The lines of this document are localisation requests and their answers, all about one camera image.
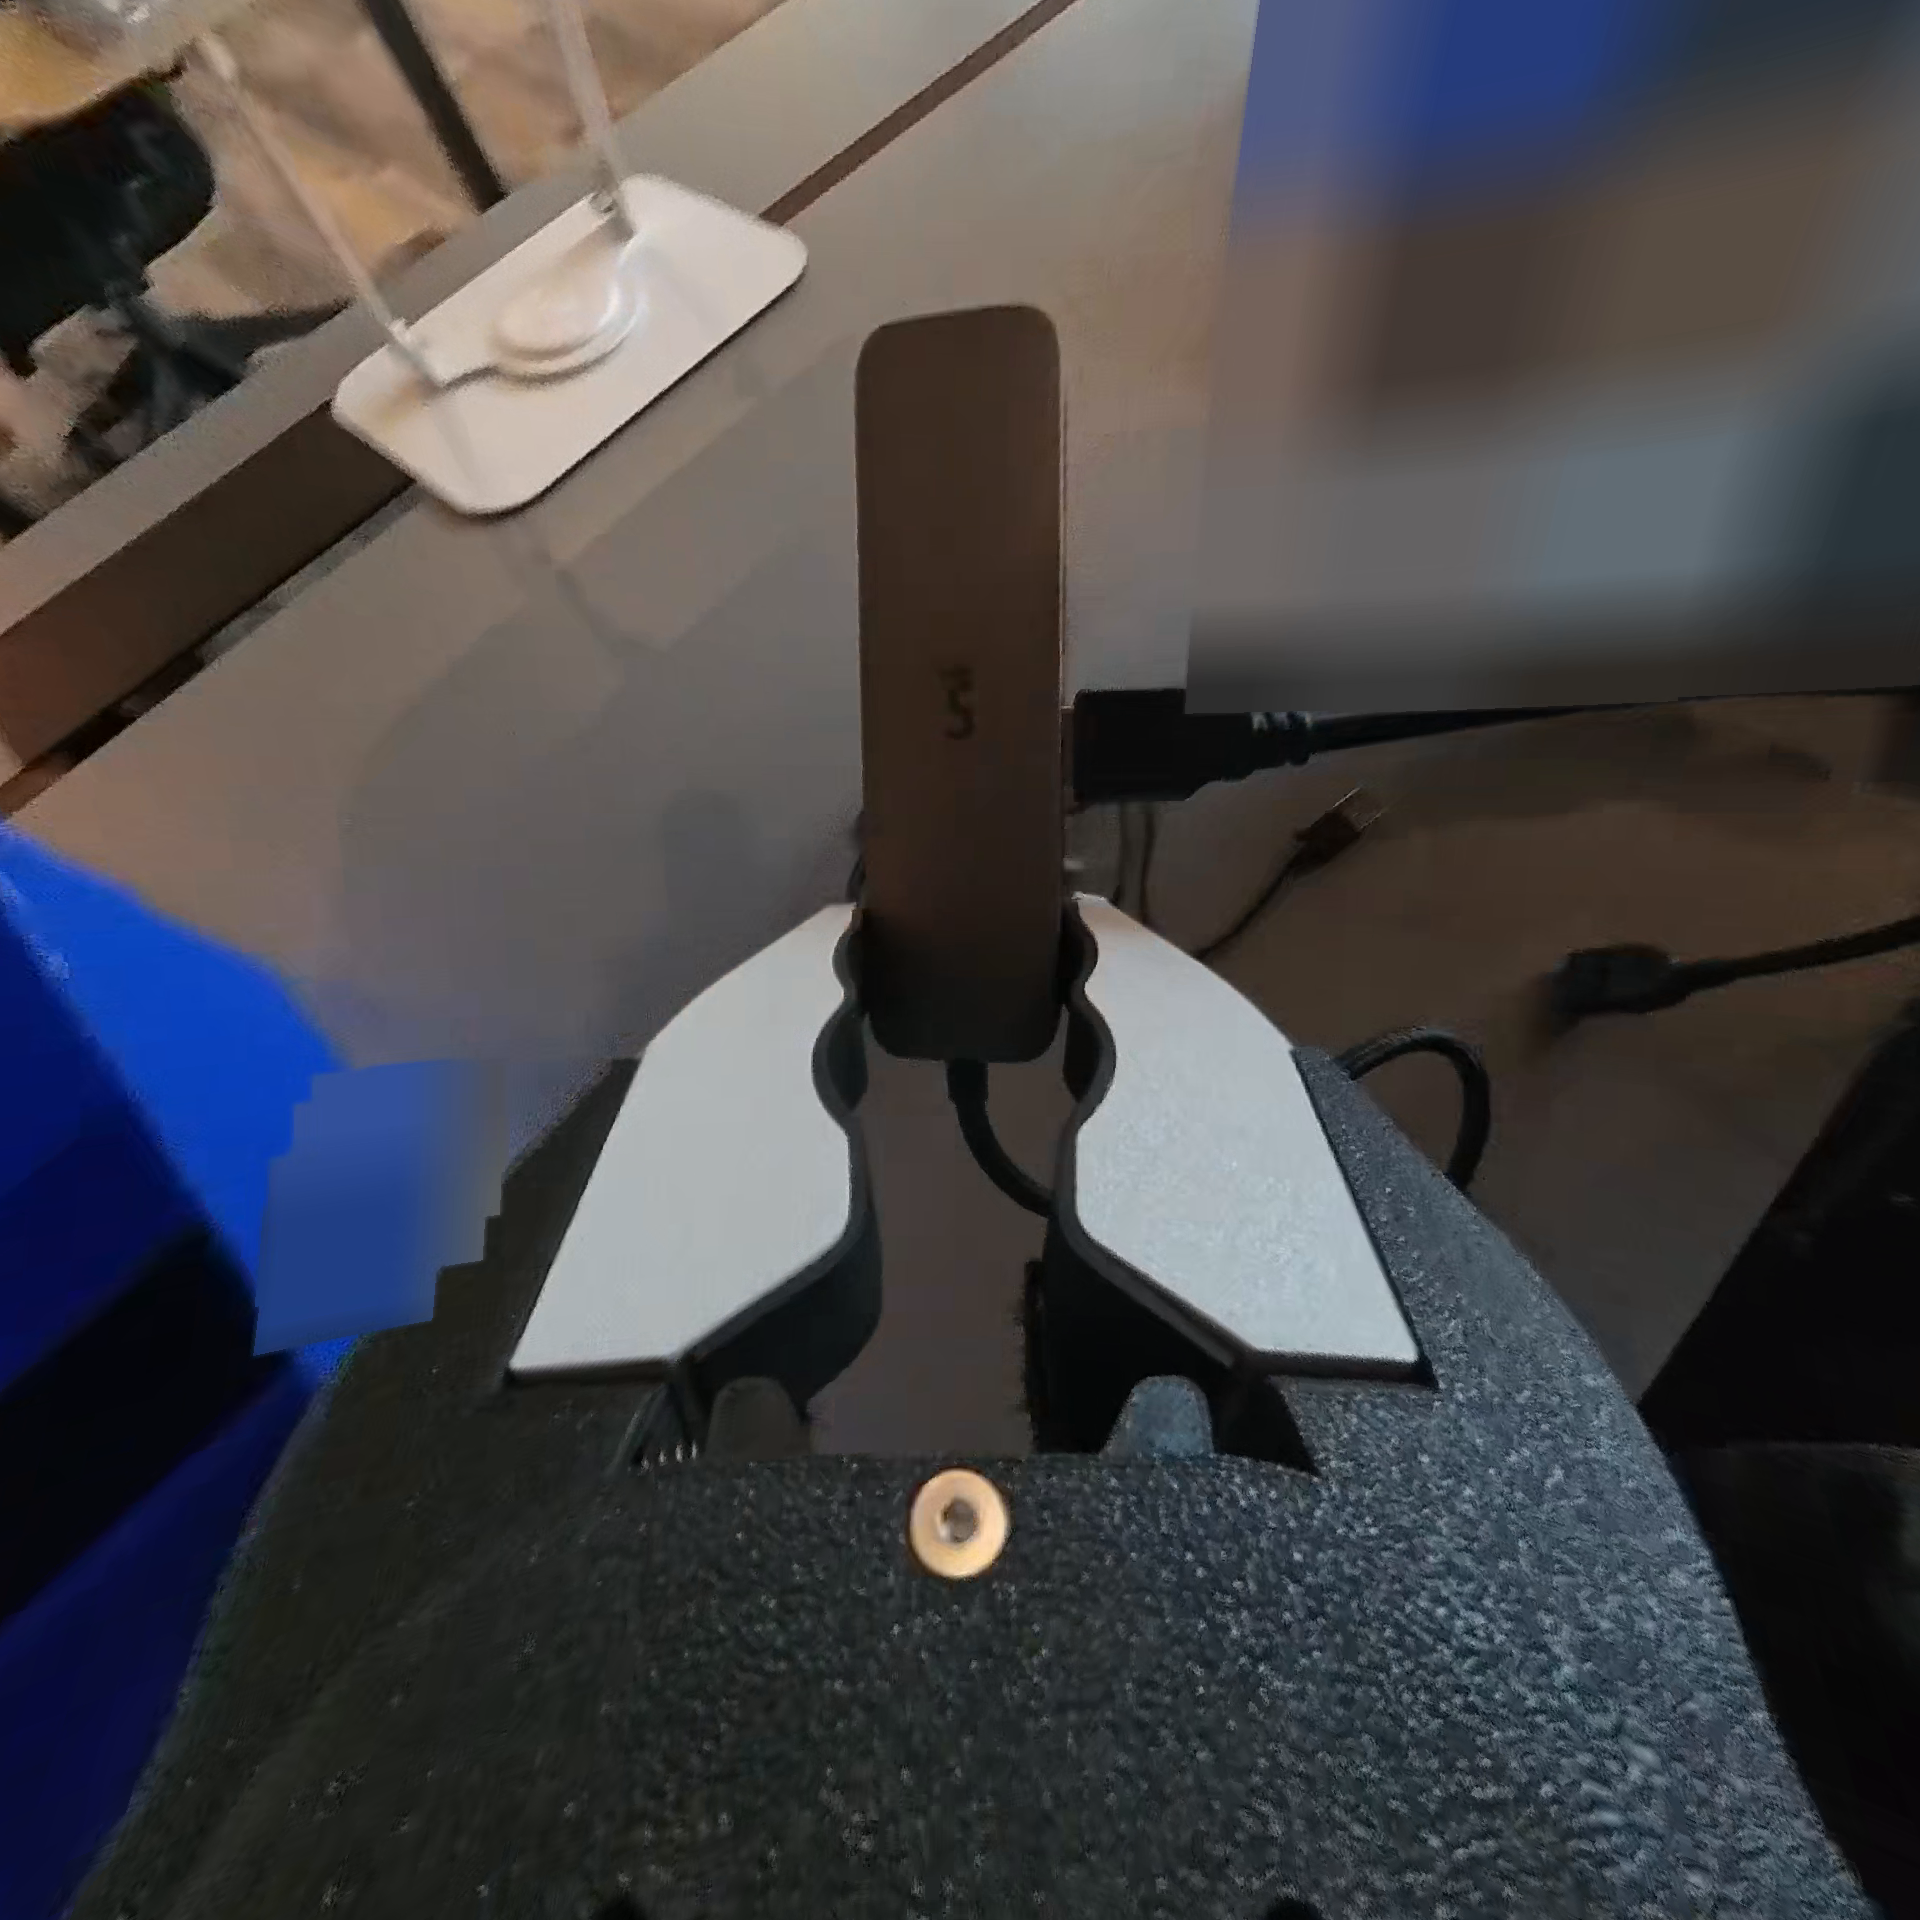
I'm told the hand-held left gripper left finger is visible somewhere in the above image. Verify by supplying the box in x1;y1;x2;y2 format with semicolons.
511;900;881;1389

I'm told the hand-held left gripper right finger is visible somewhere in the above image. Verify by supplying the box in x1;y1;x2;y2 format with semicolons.
1036;894;1418;1381

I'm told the black usb hub cable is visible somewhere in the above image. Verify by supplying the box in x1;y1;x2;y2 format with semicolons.
1560;917;1920;1022

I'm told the blue plastic bin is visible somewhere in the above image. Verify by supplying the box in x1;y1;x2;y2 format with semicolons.
0;827;348;1920

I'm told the grey slim usb hub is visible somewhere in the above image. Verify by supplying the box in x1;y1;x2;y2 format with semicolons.
857;299;1081;1058

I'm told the white document stand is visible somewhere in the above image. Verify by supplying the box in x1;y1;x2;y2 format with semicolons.
329;0;808;520

